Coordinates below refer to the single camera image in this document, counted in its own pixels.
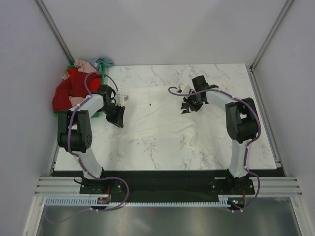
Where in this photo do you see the white t shirt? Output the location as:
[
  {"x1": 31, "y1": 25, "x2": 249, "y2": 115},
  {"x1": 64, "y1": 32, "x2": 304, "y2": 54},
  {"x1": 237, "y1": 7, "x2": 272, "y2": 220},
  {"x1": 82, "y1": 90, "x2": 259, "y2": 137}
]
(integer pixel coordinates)
[{"x1": 114, "y1": 86, "x2": 227, "y2": 146}]

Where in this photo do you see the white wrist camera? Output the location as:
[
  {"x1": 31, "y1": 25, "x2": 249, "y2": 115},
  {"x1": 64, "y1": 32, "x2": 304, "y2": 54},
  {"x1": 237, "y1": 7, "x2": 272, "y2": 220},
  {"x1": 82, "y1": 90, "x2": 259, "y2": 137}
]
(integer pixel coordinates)
[
  {"x1": 115, "y1": 94, "x2": 129, "y2": 106},
  {"x1": 176, "y1": 83, "x2": 191, "y2": 94}
]

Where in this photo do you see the right aluminium table rail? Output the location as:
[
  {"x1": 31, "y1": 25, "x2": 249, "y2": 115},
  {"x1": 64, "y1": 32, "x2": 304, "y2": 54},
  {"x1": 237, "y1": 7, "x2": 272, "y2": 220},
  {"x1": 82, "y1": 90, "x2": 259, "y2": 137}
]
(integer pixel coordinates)
[{"x1": 246, "y1": 65, "x2": 287, "y2": 177}]

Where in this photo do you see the aluminium frame post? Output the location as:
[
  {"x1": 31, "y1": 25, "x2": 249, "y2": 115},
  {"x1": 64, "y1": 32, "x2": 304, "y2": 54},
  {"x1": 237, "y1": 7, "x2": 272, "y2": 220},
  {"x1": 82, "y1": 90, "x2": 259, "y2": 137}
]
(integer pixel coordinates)
[
  {"x1": 34, "y1": 0, "x2": 74, "y2": 64},
  {"x1": 249, "y1": 0, "x2": 295, "y2": 71}
]

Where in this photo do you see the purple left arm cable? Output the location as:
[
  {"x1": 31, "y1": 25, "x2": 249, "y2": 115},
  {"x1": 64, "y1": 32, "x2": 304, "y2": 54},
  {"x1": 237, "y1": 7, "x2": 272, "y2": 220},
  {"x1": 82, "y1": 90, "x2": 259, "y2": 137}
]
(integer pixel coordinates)
[{"x1": 45, "y1": 72, "x2": 130, "y2": 226}]

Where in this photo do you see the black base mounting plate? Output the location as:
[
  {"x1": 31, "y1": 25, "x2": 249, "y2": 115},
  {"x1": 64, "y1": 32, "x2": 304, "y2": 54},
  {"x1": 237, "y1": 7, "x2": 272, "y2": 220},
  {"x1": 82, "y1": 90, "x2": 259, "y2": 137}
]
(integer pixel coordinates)
[{"x1": 80, "y1": 170, "x2": 255, "y2": 202}]

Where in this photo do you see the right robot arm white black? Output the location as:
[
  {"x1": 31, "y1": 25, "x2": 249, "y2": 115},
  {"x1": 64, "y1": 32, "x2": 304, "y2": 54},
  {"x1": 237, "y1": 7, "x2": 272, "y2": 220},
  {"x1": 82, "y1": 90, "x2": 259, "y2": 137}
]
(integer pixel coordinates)
[{"x1": 177, "y1": 76, "x2": 261, "y2": 194}]

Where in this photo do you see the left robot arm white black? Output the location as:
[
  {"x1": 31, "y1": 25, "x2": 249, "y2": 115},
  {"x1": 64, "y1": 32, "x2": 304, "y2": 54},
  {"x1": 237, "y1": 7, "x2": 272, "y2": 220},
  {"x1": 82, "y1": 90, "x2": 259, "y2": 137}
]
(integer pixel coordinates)
[{"x1": 57, "y1": 85, "x2": 128, "y2": 193}]

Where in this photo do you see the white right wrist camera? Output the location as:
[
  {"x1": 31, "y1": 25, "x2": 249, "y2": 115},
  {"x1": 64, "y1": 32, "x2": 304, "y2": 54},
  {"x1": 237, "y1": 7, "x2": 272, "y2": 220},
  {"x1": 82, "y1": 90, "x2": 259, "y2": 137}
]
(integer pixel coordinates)
[{"x1": 176, "y1": 83, "x2": 191, "y2": 94}]

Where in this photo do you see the aluminium front frame rail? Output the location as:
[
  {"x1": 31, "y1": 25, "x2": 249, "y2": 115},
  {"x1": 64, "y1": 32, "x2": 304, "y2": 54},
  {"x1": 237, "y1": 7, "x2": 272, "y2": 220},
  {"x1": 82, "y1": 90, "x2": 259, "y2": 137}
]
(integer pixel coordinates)
[{"x1": 35, "y1": 177, "x2": 302, "y2": 197}]

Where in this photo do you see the green plastic basket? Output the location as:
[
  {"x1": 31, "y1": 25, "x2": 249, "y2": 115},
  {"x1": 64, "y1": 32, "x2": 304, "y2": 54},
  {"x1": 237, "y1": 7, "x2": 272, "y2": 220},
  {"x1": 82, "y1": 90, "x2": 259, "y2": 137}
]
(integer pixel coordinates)
[{"x1": 54, "y1": 63, "x2": 108, "y2": 119}]

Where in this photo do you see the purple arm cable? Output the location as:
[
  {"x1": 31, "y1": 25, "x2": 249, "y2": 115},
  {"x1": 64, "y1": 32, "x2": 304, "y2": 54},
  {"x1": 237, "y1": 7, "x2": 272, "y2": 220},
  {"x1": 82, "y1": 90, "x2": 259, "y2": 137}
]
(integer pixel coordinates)
[
  {"x1": 45, "y1": 72, "x2": 130, "y2": 226},
  {"x1": 168, "y1": 86, "x2": 261, "y2": 213}
]

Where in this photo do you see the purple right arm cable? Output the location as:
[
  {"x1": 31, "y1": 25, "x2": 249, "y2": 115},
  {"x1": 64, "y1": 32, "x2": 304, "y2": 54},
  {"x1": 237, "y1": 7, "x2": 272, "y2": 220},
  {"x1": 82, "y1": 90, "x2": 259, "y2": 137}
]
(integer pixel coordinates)
[{"x1": 168, "y1": 86, "x2": 261, "y2": 213}]

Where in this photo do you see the red t shirt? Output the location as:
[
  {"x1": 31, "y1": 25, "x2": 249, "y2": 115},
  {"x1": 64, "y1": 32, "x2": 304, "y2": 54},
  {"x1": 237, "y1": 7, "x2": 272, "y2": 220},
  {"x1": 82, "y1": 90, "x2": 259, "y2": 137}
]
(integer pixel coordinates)
[{"x1": 52, "y1": 67, "x2": 89, "y2": 113}]

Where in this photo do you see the white slotted cable duct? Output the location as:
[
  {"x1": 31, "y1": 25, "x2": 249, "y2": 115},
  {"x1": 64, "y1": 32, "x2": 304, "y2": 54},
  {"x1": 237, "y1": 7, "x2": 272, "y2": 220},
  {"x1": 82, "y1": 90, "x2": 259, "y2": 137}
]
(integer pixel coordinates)
[{"x1": 45, "y1": 196, "x2": 243, "y2": 207}]

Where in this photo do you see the pink t shirt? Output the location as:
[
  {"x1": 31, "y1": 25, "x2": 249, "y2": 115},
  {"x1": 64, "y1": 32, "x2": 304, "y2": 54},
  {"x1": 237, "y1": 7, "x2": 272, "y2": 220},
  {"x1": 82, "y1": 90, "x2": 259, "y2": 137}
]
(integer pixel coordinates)
[{"x1": 74, "y1": 59, "x2": 96, "y2": 74}]

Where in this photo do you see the left aluminium frame post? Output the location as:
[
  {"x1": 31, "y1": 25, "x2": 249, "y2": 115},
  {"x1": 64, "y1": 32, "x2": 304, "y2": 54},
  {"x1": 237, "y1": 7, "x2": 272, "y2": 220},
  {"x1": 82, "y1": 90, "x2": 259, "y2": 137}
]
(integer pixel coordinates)
[{"x1": 34, "y1": 0, "x2": 74, "y2": 64}]

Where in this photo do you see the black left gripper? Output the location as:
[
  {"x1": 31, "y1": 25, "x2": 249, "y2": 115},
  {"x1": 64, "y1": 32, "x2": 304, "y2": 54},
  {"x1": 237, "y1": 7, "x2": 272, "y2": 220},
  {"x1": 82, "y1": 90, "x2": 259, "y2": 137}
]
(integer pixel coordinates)
[{"x1": 99, "y1": 103, "x2": 126, "y2": 128}]

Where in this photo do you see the right aluminium frame post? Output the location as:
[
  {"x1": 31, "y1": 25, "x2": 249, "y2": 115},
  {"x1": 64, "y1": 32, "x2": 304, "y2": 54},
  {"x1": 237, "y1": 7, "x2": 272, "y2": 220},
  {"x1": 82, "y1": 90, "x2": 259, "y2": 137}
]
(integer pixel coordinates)
[{"x1": 249, "y1": 0, "x2": 295, "y2": 71}]

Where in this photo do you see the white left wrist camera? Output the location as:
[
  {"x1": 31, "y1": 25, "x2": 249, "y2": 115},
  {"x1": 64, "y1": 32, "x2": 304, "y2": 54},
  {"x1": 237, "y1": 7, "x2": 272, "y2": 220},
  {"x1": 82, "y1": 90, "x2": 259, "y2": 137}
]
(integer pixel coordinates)
[{"x1": 115, "y1": 94, "x2": 129, "y2": 106}]

